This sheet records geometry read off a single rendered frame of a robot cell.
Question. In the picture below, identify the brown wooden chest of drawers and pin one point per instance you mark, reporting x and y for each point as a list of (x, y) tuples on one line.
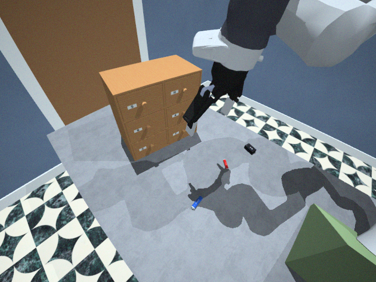
[(133, 77)]

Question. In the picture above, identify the blue aa battery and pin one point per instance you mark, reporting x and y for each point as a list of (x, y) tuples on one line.
[(196, 202)]

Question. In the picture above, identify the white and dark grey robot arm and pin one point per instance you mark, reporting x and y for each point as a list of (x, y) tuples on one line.
[(322, 32)]

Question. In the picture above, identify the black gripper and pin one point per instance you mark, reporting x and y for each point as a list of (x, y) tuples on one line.
[(221, 76)]

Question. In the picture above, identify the brown wooden drawer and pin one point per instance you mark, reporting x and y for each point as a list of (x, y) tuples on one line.
[(140, 102), (175, 113), (146, 125), (177, 132), (149, 144), (180, 89)]

